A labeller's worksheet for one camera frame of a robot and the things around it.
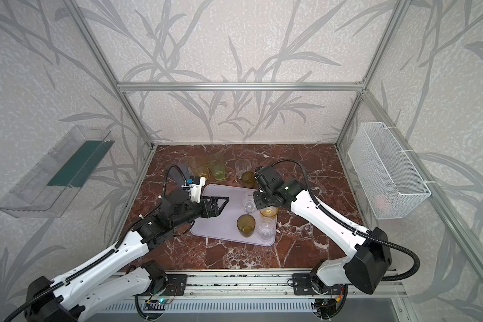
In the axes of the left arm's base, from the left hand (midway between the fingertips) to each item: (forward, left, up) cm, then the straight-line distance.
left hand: (222, 200), depth 73 cm
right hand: (+4, -14, -4) cm, 15 cm away
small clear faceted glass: (-3, -18, -19) cm, 26 cm away
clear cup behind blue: (+28, +21, -11) cm, 37 cm away
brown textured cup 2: (+24, -9, -20) cm, 33 cm away
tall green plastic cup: (+31, +7, -17) cm, 36 cm away
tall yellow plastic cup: (+24, +13, -11) cm, 29 cm away
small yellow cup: (+5, -19, -18) cm, 27 cm away
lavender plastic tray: (-2, +1, -22) cm, 22 cm away
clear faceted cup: (+30, -6, -18) cm, 36 cm away
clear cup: (+4, -10, -11) cm, 15 cm away
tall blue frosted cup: (+3, +13, +13) cm, 19 cm away
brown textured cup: (-2, -9, -17) cm, 20 cm away
